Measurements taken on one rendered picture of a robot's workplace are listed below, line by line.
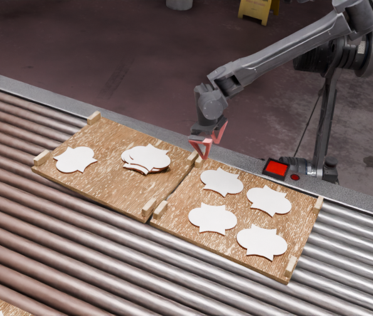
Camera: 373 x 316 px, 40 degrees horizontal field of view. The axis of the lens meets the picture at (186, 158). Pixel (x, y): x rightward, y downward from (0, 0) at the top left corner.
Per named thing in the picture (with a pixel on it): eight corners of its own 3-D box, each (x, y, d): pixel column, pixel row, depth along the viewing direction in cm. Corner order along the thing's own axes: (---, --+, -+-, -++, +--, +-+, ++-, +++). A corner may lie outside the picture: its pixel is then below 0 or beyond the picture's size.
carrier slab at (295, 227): (202, 159, 169) (203, 155, 168) (322, 205, 156) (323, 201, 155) (149, 225, 144) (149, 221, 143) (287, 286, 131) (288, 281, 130)
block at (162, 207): (162, 205, 148) (163, 199, 146) (168, 208, 147) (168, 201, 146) (152, 219, 144) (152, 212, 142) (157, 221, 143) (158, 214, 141)
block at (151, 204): (152, 202, 149) (152, 195, 147) (157, 205, 148) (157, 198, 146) (140, 215, 144) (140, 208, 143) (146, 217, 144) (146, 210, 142)
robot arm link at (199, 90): (211, 79, 143) (191, 83, 143) (217, 88, 138) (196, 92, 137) (213, 101, 147) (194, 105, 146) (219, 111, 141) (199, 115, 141)
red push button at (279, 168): (269, 163, 171) (270, 160, 170) (286, 168, 170) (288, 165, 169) (264, 173, 167) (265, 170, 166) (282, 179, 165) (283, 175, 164)
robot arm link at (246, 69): (373, 20, 131) (357, -15, 125) (377, 30, 126) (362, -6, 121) (227, 93, 147) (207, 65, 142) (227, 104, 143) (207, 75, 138)
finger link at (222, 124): (229, 141, 156) (227, 113, 151) (221, 152, 150) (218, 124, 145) (209, 138, 158) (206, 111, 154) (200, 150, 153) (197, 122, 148)
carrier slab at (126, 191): (98, 118, 182) (98, 115, 181) (200, 159, 169) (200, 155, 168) (31, 171, 157) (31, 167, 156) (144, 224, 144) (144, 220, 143)
